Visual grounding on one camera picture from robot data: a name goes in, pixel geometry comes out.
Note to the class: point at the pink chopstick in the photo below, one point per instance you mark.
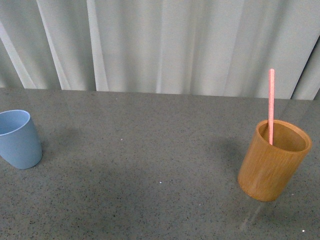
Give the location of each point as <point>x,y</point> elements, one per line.
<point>271,99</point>

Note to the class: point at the blue plastic cup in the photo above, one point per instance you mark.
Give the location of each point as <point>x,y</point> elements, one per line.
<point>20,144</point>

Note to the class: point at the brown bamboo holder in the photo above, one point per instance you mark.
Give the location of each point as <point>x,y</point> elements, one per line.
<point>267,168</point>

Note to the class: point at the white curtain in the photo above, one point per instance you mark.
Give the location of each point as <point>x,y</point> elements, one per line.
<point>200,47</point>

